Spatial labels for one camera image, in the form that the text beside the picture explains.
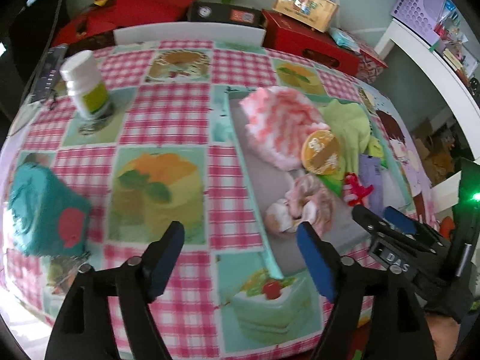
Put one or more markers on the pink lace scrunchie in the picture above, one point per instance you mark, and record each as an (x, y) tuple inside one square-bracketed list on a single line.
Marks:
[(308, 200)]

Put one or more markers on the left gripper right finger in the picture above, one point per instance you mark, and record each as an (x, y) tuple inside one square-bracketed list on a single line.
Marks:
[(398, 326)]

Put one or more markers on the green soft cloth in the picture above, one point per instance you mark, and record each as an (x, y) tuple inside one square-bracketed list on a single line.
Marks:
[(350, 125)]

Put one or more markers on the red white chenille scrunchie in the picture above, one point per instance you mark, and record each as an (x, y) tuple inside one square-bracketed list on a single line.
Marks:
[(354, 192)]

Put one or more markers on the person hand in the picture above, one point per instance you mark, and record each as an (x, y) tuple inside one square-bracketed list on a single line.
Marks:
[(444, 332)]

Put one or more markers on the teal shallow box tray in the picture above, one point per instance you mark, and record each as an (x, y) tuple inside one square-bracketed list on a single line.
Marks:
[(266, 184)]

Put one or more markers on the smartphone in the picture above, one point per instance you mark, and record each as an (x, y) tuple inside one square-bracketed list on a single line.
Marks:
[(48, 75)]

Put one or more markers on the pink white fluffy cloth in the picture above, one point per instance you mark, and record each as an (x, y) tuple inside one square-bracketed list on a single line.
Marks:
[(279, 120)]

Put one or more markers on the teal plastic toy case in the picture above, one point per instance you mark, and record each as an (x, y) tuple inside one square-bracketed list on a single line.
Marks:
[(49, 218)]

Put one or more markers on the purple snack packet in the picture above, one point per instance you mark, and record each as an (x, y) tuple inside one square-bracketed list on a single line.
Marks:
[(371, 175)]

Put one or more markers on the large red gift box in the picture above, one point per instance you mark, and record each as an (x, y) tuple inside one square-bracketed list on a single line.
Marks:
[(94, 28)]

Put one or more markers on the red carton with handle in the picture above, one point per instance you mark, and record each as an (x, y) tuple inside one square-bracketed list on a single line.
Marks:
[(289, 35)]

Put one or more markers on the white pill bottle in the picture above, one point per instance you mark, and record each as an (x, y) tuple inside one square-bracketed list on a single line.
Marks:
[(85, 85)]

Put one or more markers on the white shelf desk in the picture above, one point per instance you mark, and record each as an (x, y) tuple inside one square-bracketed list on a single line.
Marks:
[(449, 85)]

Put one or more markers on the purple perforated organizer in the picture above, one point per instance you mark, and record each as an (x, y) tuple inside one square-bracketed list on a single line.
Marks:
[(421, 16)]

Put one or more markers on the red patterned tin box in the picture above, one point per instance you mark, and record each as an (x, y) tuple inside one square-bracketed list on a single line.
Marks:
[(371, 65)]

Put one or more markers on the yellow handled gift box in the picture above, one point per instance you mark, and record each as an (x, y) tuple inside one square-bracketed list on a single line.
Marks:
[(316, 14)]

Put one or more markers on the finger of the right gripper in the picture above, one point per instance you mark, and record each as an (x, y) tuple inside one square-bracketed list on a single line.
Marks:
[(403, 223), (385, 237)]

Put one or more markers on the blue wet wipes pack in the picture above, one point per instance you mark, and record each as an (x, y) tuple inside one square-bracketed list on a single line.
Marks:
[(344, 40)]

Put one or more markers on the checkered picture tablecloth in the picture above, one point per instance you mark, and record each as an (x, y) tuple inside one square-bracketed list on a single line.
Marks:
[(168, 154)]

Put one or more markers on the orange round jelly cup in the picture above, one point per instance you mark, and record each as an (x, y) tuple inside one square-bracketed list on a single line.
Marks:
[(320, 153)]

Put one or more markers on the black flat box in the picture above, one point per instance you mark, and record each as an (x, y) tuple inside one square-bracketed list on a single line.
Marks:
[(215, 12)]

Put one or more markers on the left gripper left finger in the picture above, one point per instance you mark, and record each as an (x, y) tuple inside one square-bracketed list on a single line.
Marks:
[(83, 328)]

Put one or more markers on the white foam board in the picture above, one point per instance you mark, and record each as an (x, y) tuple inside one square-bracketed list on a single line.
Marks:
[(184, 31)]

